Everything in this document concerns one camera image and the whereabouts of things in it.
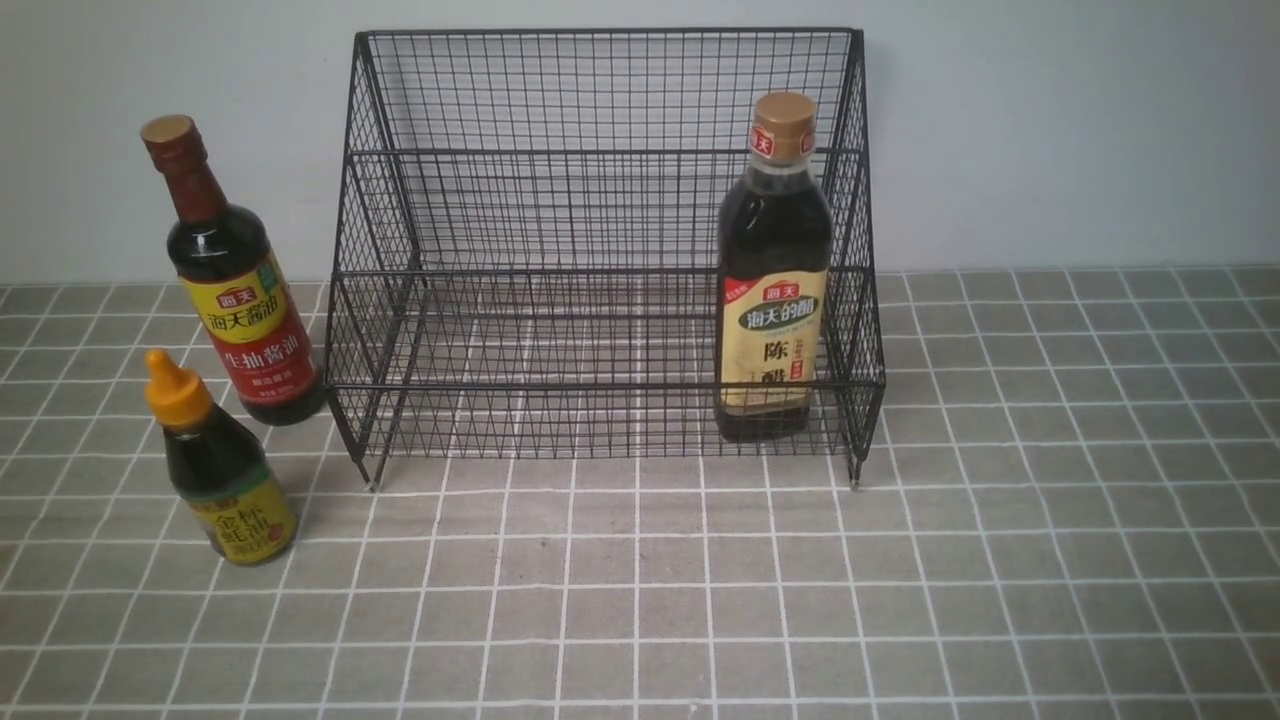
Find vinegar bottle with beige label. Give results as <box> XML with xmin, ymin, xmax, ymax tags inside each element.
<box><xmin>714</xmin><ymin>91</ymin><xmax>835</xmax><ymax>443</ymax></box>

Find small bottle with orange cap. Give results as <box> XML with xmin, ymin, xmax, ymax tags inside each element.
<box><xmin>145</xmin><ymin>348</ymin><xmax>298</xmax><ymax>566</ymax></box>

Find black wire mesh shelf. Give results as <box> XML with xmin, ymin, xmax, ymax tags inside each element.
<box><xmin>324</xmin><ymin>26</ymin><xmax>886</xmax><ymax>489</ymax></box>

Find soy sauce bottle red label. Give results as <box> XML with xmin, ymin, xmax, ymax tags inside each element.
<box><xmin>140</xmin><ymin>114</ymin><xmax>324</xmax><ymax>427</ymax></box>

